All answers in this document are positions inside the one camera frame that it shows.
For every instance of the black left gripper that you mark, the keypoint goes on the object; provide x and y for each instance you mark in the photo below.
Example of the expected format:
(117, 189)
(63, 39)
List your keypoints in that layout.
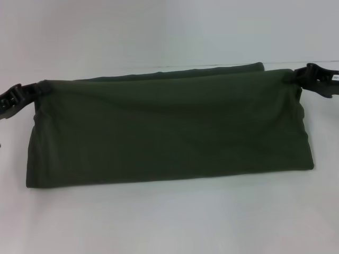
(14, 101)

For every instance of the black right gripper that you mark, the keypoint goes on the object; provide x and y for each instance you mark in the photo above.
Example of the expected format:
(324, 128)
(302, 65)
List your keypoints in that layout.
(317, 79)

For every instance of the dark green FREE shirt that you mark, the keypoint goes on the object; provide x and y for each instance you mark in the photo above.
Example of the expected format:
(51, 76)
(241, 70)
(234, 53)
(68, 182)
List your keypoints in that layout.
(169, 127)

